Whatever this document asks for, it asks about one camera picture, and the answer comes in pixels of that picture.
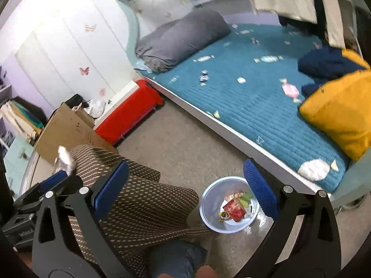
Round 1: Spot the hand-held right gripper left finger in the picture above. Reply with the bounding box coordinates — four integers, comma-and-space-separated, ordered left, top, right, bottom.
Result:
31, 160, 131, 278

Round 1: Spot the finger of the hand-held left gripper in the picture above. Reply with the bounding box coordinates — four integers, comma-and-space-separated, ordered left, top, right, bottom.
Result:
13, 169, 76, 209

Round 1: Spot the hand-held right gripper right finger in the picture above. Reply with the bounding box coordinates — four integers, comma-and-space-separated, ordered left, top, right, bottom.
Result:
243, 159, 343, 278

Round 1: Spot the silver wrapper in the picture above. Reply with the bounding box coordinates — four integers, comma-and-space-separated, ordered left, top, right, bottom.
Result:
54, 145, 78, 177

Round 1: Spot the red snack packet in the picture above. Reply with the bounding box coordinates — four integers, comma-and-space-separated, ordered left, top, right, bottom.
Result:
222, 200, 247, 223

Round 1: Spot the light blue plastic bin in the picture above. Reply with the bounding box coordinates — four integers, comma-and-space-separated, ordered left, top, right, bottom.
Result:
201, 176, 260, 234

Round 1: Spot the person's right hand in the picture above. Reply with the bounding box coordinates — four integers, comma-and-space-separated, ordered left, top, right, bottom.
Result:
197, 265, 218, 278

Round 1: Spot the white low cabinet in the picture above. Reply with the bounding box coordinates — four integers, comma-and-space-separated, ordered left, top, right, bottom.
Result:
12, 148, 58, 200

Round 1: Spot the cardboard box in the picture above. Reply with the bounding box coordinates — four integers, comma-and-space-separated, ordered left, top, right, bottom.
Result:
33, 102, 119, 155

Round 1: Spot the green hanging garment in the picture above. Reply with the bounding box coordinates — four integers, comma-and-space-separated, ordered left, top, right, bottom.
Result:
12, 104, 44, 129

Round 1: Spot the cream hanging jacket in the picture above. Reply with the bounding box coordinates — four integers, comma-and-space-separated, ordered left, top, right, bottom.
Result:
0, 101, 41, 144

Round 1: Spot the black hanging coat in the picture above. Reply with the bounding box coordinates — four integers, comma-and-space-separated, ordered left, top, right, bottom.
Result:
13, 95, 48, 126

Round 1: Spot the red bench white top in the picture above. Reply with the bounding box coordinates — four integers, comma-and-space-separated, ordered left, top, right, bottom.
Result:
93, 79, 164, 147

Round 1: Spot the white plastic bag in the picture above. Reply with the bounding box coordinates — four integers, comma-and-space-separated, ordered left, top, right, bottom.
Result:
85, 100, 105, 118

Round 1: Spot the black clothes heap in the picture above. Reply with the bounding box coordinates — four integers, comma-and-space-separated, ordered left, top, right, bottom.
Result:
64, 93, 87, 107

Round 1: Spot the person's jeans leg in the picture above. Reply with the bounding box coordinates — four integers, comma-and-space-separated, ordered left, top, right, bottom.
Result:
148, 239, 209, 278

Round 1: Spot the teal bed mattress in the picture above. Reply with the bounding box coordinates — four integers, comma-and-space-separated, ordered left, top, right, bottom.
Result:
136, 23, 360, 193

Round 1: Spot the yellow cushion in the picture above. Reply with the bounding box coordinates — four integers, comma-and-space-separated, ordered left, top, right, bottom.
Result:
298, 49, 371, 163

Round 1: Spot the blue plaid pillow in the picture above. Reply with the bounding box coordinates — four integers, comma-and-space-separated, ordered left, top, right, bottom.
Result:
134, 59, 157, 74

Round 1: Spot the white wardrobe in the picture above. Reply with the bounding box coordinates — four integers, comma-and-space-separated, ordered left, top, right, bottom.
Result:
14, 0, 140, 107

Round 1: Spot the navy clothing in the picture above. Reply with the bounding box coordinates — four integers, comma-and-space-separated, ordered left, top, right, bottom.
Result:
297, 46, 367, 97

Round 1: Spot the grey folded duvet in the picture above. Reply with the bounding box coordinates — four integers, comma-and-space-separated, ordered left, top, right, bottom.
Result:
135, 8, 232, 73

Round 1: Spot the teal bunk bed frame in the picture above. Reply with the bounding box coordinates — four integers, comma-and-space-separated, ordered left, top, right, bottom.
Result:
106, 0, 371, 218

